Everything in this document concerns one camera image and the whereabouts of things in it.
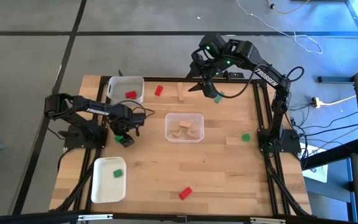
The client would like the white printed paper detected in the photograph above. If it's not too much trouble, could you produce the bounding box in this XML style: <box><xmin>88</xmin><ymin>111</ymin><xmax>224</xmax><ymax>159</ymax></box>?
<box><xmin>302</xmin><ymin>144</ymin><xmax>329</xmax><ymax>184</ymax></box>

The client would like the yellow power cable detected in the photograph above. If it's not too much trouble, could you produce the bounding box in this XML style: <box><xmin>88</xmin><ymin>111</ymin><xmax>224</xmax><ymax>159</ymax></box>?
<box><xmin>310</xmin><ymin>95</ymin><xmax>357</xmax><ymax>108</ymax></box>

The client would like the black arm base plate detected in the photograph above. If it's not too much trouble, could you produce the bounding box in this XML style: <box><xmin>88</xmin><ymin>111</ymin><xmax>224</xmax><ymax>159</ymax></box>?
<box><xmin>257</xmin><ymin>128</ymin><xmax>302</xmax><ymax>154</ymax></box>
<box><xmin>63</xmin><ymin>124</ymin><xmax>109</xmax><ymax>149</ymax></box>

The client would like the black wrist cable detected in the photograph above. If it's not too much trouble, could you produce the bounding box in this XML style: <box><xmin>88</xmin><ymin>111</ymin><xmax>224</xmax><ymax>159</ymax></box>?
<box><xmin>216</xmin><ymin>63</ymin><xmax>270</xmax><ymax>100</ymax></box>
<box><xmin>116</xmin><ymin>99</ymin><xmax>156</xmax><ymax>119</ymax></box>

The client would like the white floor cable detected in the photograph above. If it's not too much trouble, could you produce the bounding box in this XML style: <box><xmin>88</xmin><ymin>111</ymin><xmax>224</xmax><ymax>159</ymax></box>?
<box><xmin>236</xmin><ymin>0</ymin><xmax>323</xmax><ymax>55</ymax></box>

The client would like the red triangular wedge block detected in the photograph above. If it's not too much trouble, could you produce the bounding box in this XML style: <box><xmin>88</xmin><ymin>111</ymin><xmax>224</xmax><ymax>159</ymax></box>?
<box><xmin>178</xmin><ymin>186</ymin><xmax>194</xmax><ymax>201</ymax></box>

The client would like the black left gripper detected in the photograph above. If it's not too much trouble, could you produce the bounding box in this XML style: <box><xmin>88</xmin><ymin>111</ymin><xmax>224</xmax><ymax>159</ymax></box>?
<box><xmin>109</xmin><ymin>105</ymin><xmax>146</xmax><ymax>149</ymax></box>

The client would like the silver metal bracket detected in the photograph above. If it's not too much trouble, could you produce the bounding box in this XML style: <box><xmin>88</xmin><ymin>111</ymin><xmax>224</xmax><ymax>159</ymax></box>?
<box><xmin>77</xmin><ymin>213</ymin><xmax>114</xmax><ymax>222</ymax></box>
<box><xmin>249</xmin><ymin>217</ymin><xmax>287</xmax><ymax>224</ymax></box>

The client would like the translucent white plastic bin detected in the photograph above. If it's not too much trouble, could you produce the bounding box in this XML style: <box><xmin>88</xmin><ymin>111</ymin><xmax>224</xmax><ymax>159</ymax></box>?
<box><xmin>106</xmin><ymin>75</ymin><xmax>145</xmax><ymax>106</ymax></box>

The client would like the green flat rectangular block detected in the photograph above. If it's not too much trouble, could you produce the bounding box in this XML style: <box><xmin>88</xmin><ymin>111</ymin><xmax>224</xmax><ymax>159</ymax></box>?
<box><xmin>214</xmin><ymin>91</ymin><xmax>226</xmax><ymax>105</ymax></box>

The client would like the orange floor cable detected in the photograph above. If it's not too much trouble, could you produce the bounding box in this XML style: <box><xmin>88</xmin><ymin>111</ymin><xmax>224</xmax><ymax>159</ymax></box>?
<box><xmin>265</xmin><ymin>0</ymin><xmax>310</xmax><ymax>15</ymax></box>

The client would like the black aluminium table frame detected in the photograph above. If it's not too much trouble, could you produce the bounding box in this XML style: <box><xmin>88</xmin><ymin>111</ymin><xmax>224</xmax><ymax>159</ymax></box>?
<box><xmin>50</xmin><ymin>75</ymin><xmax>312</xmax><ymax>217</ymax></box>

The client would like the black frame beam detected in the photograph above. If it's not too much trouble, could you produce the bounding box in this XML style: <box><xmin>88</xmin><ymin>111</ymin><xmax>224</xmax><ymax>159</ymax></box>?
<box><xmin>0</xmin><ymin>210</ymin><xmax>358</xmax><ymax>224</ymax></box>

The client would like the clear plastic bin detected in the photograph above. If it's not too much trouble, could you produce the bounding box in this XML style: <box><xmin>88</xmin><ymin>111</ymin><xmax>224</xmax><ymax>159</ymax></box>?
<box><xmin>164</xmin><ymin>113</ymin><xmax>206</xmax><ymax>144</ymax></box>

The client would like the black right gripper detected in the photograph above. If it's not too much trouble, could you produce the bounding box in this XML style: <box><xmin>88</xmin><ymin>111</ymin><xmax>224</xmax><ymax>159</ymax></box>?
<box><xmin>187</xmin><ymin>33</ymin><xmax>228</xmax><ymax>99</ymax></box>

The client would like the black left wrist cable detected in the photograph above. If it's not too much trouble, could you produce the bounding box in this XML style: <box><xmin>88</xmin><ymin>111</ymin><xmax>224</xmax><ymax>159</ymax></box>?
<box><xmin>116</xmin><ymin>99</ymin><xmax>156</xmax><ymax>119</ymax></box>

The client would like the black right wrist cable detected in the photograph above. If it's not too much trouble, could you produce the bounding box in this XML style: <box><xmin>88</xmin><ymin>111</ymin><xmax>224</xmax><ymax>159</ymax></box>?
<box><xmin>216</xmin><ymin>63</ymin><xmax>270</xmax><ymax>100</ymax></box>

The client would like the long wooden plank block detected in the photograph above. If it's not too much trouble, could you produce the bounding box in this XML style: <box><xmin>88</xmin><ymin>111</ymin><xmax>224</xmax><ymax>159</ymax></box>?
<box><xmin>177</xmin><ymin>82</ymin><xmax>186</xmax><ymax>101</ymax></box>

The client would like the black diagonal beam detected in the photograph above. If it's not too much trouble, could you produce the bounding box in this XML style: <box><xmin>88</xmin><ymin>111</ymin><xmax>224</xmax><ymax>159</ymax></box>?
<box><xmin>300</xmin><ymin>138</ymin><xmax>358</xmax><ymax>170</ymax></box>

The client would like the wooden block with round cutout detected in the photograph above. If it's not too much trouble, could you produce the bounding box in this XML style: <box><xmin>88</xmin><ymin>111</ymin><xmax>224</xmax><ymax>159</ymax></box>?
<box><xmin>187</xmin><ymin>126</ymin><xmax>201</xmax><ymax>139</ymax></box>

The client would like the beige floor cable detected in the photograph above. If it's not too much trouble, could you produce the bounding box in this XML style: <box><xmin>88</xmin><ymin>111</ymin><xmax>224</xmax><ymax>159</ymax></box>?
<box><xmin>305</xmin><ymin>114</ymin><xmax>358</xmax><ymax>155</ymax></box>

